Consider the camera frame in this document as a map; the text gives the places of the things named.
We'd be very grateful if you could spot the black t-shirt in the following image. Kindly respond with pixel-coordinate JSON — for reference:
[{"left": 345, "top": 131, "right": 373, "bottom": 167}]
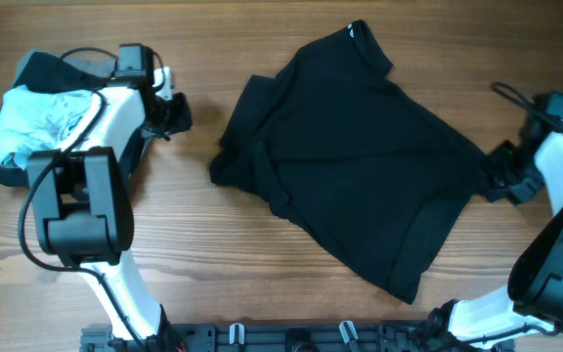
[{"left": 209, "top": 20, "right": 489, "bottom": 303}]

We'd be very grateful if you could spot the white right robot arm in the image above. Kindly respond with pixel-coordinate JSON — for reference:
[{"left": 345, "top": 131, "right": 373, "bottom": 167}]
[{"left": 424, "top": 132, "right": 563, "bottom": 351}]

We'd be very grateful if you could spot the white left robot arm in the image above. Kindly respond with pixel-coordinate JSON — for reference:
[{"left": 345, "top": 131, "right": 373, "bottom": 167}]
[{"left": 18, "top": 66, "right": 192, "bottom": 351}]

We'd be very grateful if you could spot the grey folded garment in pile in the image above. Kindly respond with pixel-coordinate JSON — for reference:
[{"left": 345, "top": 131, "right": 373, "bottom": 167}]
[{"left": 15, "top": 49, "right": 115, "bottom": 80}]

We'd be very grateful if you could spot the black folded garment in pile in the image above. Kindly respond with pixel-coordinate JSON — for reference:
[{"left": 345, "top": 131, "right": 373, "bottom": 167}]
[{"left": 0, "top": 50, "right": 146, "bottom": 189}]

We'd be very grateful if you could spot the light blue crumpled garment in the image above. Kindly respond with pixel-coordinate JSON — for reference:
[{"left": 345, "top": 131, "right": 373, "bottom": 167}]
[{"left": 0, "top": 85, "right": 101, "bottom": 169}]

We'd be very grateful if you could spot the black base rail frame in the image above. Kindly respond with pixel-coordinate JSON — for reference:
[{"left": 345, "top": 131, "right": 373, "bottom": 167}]
[{"left": 79, "top": 320, "right": 516, "bottom": 352}]

